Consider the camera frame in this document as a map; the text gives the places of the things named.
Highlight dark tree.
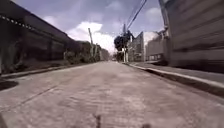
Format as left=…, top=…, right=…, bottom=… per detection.
left=113, top=32, right=135, bottom=54

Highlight utility pole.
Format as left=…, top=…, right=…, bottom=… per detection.
left=122, top=23, right=128, bottom=64

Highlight grey paved road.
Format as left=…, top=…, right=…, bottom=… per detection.
left=0, top=60, right=224, bottom=128

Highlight pale building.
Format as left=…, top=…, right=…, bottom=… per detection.
left=127, top=31, right=158, bottom=63

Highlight leaning pole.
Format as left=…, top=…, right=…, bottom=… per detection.
left=87, top=27, right=95, bottom=58

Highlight roadside bushes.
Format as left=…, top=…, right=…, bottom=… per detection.
left=63, top=49, right=102, bottom=65

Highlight concrete kerb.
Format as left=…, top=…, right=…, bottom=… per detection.
left=123, top=62, right=224, bottom=98

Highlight narrow kerb strip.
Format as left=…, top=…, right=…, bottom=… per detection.
left=0, top=62, right=89, bottom=80

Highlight grey stone pavement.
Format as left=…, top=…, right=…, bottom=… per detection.
left=128, top=60, right=224, bottom=85

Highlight grey building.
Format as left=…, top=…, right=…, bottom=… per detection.
left=158, top=0, right=224, bottom=74

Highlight overhead wires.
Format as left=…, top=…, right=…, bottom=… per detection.
left=125, top=0, right=148, bottom=31

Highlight long dark wall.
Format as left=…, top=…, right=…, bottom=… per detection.
left=0, top=0, right=83, bottom=75

